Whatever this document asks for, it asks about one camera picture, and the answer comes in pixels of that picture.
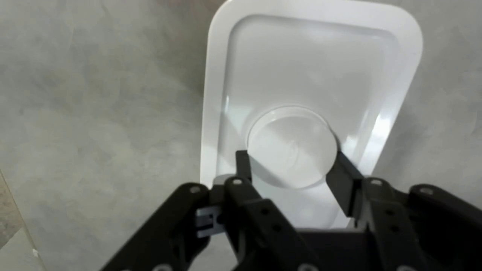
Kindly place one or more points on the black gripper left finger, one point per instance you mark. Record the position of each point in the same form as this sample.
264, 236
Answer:
250, 221

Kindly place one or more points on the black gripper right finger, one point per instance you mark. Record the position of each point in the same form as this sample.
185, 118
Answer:
392, 221

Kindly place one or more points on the white square plastic tray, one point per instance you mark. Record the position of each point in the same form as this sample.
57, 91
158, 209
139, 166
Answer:
301, 76

